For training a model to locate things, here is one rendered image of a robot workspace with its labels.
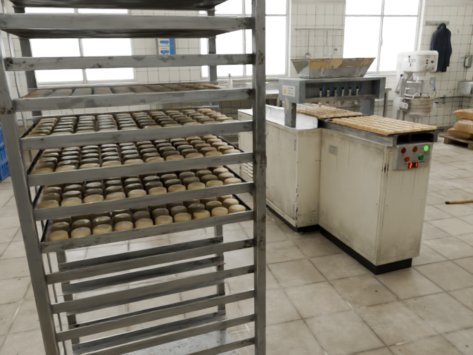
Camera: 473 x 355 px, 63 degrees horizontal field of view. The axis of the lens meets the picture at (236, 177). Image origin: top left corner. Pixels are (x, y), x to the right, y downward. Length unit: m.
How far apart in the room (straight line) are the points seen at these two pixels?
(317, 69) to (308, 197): 0.93
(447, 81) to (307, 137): 5.26
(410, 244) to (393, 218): 0.25
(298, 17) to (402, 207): 4.32
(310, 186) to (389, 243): 0.73
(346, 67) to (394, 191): 1.02
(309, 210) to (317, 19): 4.01
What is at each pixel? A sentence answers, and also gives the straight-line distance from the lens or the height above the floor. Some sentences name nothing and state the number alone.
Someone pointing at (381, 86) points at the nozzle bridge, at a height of 1.11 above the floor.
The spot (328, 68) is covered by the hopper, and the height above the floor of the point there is 1.25.
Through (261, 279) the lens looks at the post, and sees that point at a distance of 1.25.
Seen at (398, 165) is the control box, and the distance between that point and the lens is 2.39.
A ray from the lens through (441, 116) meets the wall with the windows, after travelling 7.91.
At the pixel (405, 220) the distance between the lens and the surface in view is 2.61.
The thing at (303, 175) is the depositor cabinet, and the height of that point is 0.50.
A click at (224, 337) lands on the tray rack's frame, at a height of 0.15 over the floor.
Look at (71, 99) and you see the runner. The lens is 1.02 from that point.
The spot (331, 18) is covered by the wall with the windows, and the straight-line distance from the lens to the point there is 6.58.
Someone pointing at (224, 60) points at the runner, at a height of 1.32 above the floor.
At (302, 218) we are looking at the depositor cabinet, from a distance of 3.02.
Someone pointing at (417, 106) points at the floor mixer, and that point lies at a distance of 6.41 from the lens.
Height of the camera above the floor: 1.32
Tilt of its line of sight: 17 degrees down
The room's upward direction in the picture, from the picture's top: 1 degrees counter-clockwise
